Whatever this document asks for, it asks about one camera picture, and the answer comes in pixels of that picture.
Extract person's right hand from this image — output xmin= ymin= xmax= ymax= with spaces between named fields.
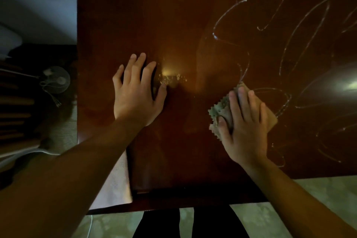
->
xmin=217 ymin=87 xmax=270 ymax=169

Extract person's left hand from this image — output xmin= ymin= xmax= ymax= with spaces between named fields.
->
xmin=113 ymin=53 xmax=167 ymax=128

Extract beige zigzag-edged cleaning cloth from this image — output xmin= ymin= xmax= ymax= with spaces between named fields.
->
xmin=208 ymin=82 xmax=278 ymax=141

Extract person's left forearm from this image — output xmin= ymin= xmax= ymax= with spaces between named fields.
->
xmin=0 ymin=119 xmax=146 ymax=238

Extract person's right forearm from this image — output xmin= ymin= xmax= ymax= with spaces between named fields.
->
xmin=242 ymin=158 xmax=357 ymax=238

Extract small white electric fan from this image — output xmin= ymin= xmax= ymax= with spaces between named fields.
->
xmin=39 ymin=66 xmax=71 ymax=95

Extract person's black trouser legs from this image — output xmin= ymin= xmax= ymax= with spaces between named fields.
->
xmin=133 ymin=204 xmax=249 ymax=238

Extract white hanging cloth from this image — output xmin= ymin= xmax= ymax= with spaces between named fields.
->
xmin=89 ymin=150 xmax=133 ymax=210

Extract white bedding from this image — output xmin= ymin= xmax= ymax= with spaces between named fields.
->
xmin=0 ymin=0 xmax=78 ymax=60

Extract dark wooden slatted chair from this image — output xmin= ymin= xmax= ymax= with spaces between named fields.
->
xmin=0 ymin=59 xmax=45 ymax=174

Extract white fan cable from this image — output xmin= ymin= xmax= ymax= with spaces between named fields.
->
xmin=40 ymin=82 xmax=62 ymax=108

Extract thin white floor cable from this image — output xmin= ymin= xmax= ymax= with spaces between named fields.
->
xmin=86 ymin=214 xmax=94 ymax=238

